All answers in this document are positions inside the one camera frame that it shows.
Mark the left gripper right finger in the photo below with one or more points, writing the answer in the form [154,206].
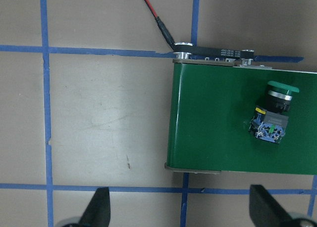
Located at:
[265,211]

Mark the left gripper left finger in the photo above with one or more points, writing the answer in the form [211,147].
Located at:
[96,214]

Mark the green push button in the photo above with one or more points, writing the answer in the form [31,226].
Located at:
[269,122]

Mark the green conveyor belt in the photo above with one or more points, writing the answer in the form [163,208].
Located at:
[214,95]

